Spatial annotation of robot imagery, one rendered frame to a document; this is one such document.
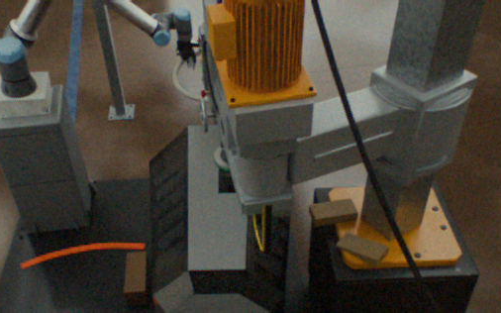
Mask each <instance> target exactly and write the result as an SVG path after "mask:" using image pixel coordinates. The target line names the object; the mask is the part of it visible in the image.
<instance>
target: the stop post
mask: <svg viewBox="0 0 501 313"><path fill-rule="evenodd" d="M91 1H92V6H93V11H94V17H96V22H97V27H98V32H99V37H100V42H101V47H102V52H103V56H104V61H105V66H106V71H107V76H108V81H109V85H110V89H111V91H112V95H113V100H114V106H111V107H110V113H109V119H108V121H124V120H133V117H134V109H135V104H129V105H126V103H125V98H124V93H123V88H122V83H121V77H120V72H119V66H118V62H117V57H116V51H115V46H114V40H113V35H112V30H111V25H110V24H109V19H108V13H107V8H106V6H105V5H104V4H102V2H101V1H99V0H91Z"/></svg>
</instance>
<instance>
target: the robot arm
mask: <svg viewBox="0 0 501 313"><path fill-rule="evenodd" d="M54 1H55V0H29V1H28V3H27V5H26V6H25V8H24V10H23V11H22V13H21V15H20V16H19V18H18V20H15V19H13V20H12V21H11V22H10V24H9V25H8V26H7V27H6V28H5V30H4V33H3V36H2V39H0V74H1V78H2V79H1V85H0V89H1V92H2V94H3V95H5V96H7V97H9V98H24V97H27V96H30V95H32V94H33V93H34V92H35V91H36V90H37V88H38V84H37V82H36V80H35V79H34V78H33V76H32V75H31V72H30V71H29V68H28V63H27V59H28V56H29V52H30V49H31V47H32V45H33V44H34V42H35V41H36V39H37V37H38V33H37V30H38V29H39V27H40V25H41V22H42V21H43V19H44V18H45V16H46V14H47V13H48V11H49V10H50V8H51V6H52V4H53V3H54ZM99 1H101V2H102V4H104V5H105V6H107V7H108V8H110V9H111V10H113V11H114V12H116V13H117V14H119V15H120V16H122V17H123V18H125V19H126V20H127V21H129V22H130V23H132V24H133V25H135V26H136V27H138V28H139V29H141V30H142V31H144V32H145V33H147V35H148V36H149V37H150V38H152V39H153V41H154V43H155V44H156V45H157V46H159V47H165V46H167V45H168V43H169V40H170V32H169V30H176V35H177V39H178V41H176V44H177V49H176V50H177V51H178V52H179V53H177V52H176V56H180V57H181V59H182V60H184V61H186V60H188V61H187V62H186V65H187V68H190V67H193V69H195V67H196V62H197V58H196V54H195V50H194V48H199V47H200V42H199V41H192V39H193V30H192V20H191V19H192V17H191V13H190V11H189V10H188V9H185V8H178V9H176V10H175V11H174V13H164V14H155V15H154V14H152V15H151V16H150V15H149V14H147V13H146V12H144V11H143V10H141V9H140V8H139V7H137V6H136V5H134V4H133V3H131V2H130V1H129V0H99ZM22 81H23V82H22Z"/></svg>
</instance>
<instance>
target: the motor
mask: <svg viewBox="0 0 501 313"><path fill-rule="evenodd" d="M206 9H207V24H208V39H209V45H210V48H211V51H212V54H213V58H214V61H215V63H216V66H217V70H218V72H219V75H220V79H221V82H222V85H223V89H224V92H225V95H226V99H227V102H228V105H229V109H234V108H241V107H249V106H254V105H262V104H269V103H276V102H280V101H284V100H291V99H298V98H306V97H313V96H317V90H316V88H315V87H314V85H313V83H312V81H311V79H310V77H309V75H308V73H307V71H306V69H305V68H304V66H303V64H302V62H301V56H302V51H303V38H304V19H305V0H224V4H222V0H217V5H209V6H207V8H206Z"/></svg>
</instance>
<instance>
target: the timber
mask: <svg viewBox="0 0 501 313"><path fill-rule="evenodd" d="M149 282H150V262H149V257H148V253H147V252H139V253H127V256H126V270H125V287H124V293H125V297H126V301H127V305H137V304H148V300H149Z"/></svg>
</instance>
